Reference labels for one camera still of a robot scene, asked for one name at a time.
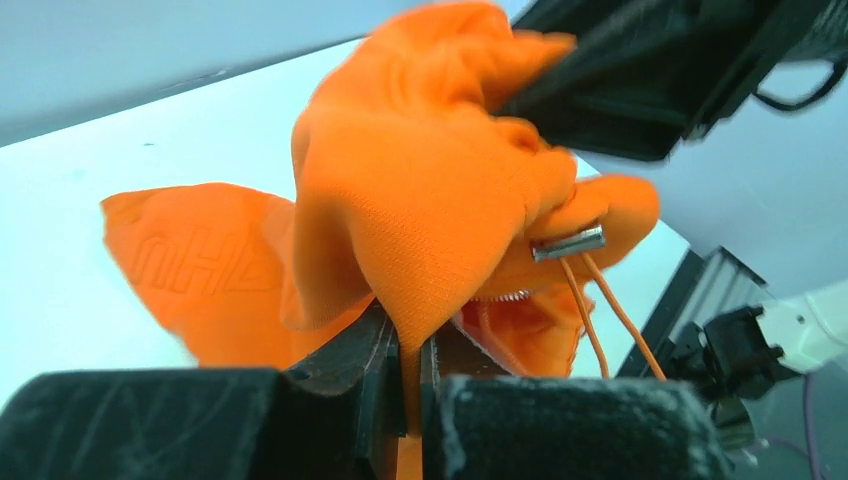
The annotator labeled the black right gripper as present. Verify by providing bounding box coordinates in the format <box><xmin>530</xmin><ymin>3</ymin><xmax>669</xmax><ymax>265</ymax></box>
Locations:
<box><xmin>501</xmin><ymin>0</ymin><xmax>847</xmax><ymax>162</ymax></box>

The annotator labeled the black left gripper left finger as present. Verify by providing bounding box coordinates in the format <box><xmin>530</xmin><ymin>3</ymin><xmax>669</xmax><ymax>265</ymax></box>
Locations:
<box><xmin>1</xmin><ymin>303</ymin><xmax>405</xmax><ymax>479</ymax></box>

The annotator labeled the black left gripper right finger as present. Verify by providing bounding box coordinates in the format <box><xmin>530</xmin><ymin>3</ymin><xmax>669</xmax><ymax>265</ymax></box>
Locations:
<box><xmin>420</xmin><ymin>324</ymin><xmax>729</xmax><ymax>479</ymax></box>

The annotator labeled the orange zip-up jacket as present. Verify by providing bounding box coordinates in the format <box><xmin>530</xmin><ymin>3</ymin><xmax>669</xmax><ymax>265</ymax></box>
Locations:
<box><xmin>101</xmin><ymin>1</ymin><xmax>660</xmax><ymax>479</ymax></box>

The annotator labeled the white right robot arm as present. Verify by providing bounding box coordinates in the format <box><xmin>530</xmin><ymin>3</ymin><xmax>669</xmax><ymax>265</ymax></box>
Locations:
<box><xmin>503</xmin><ymin>1</ymin><xmax>847</xmax><ymax>450</ymax></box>

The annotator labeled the aluminium table frame rail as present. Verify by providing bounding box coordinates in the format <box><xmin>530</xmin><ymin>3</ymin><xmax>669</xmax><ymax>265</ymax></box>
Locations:
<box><xmin>641</xmin><ymin>247</ymin><xmax>773</xmax><ymax>379</ymax></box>

